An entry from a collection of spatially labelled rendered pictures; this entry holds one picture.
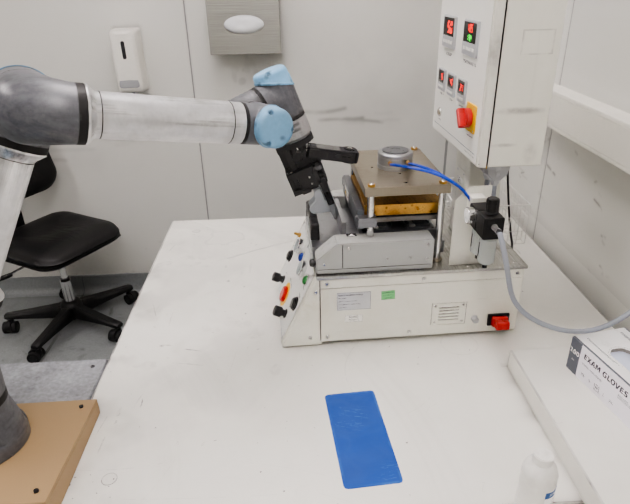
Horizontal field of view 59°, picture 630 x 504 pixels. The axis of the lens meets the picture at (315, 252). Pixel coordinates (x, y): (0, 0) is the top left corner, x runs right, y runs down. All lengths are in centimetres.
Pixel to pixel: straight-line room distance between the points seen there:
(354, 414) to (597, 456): 41
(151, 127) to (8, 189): 27
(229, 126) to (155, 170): 187
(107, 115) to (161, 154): 188
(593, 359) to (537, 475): 34
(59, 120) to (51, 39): 192
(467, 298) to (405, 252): 19
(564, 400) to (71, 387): 97
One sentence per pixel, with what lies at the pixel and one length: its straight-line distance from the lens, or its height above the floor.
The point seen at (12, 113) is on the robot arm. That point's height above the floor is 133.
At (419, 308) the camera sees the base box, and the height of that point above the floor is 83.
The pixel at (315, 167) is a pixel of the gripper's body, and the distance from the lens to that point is 123.
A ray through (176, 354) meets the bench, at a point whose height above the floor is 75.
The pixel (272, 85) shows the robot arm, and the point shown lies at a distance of 117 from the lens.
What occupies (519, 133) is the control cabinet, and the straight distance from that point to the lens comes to 117.
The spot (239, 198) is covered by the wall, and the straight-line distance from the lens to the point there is 283.
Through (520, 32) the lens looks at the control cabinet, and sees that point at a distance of 113.
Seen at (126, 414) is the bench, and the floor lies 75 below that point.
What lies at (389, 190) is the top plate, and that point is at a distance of 116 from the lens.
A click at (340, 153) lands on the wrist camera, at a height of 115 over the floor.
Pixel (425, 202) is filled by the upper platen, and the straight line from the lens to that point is 122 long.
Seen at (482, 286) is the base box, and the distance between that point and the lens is 128.
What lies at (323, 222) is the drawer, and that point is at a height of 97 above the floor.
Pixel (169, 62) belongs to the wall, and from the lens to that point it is 271.
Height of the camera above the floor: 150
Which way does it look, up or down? 27 degrees down
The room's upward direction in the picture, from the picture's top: 1 degrees counter-clockwise
